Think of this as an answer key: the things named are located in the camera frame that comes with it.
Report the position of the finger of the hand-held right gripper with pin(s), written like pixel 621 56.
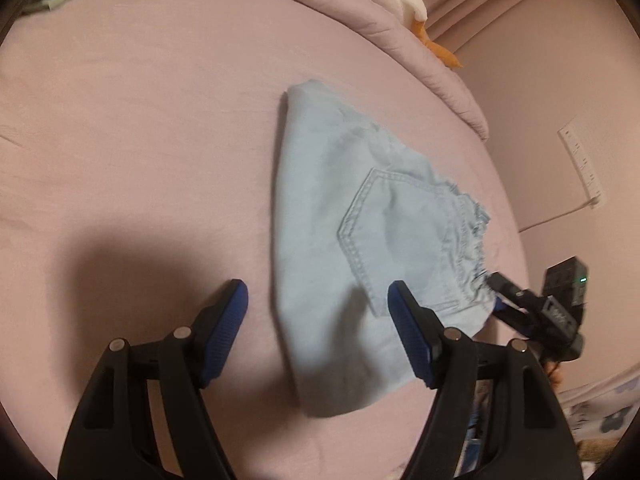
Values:
pixel 512 317
pixel 505 284

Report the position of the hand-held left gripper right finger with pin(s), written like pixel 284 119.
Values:
pixel 412 335

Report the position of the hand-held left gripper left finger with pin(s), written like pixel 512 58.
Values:
pixel 227 330

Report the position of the light blue strawberry pants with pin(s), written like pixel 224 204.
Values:
pixel 340 240

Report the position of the printed grey cloth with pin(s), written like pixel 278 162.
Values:
pixel 597 410

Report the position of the white power strip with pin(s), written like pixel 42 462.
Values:
pixel 582 160

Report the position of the pink bed sheet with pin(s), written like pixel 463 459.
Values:
pixel 140 125

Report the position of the pink quilt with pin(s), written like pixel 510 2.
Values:
pixel 390 25

